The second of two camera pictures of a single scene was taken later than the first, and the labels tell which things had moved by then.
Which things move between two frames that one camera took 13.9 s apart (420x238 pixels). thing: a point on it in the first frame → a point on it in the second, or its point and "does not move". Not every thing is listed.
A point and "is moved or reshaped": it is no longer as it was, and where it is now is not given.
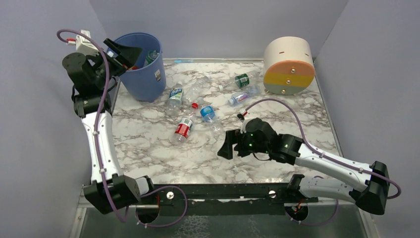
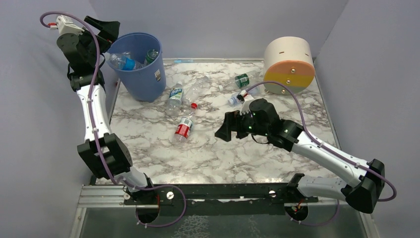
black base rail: [212, 200] does not move
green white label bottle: [151, 56] does not move
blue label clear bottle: [208, 113] is moved or reshaped
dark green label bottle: [252, 78] does not move
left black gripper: [115, 56] → [99, 34]
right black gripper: [236, 142] → [236, 123]
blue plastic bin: [144, 84] does not move
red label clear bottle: [183, 128] does not move
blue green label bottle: [174, 104] does not move
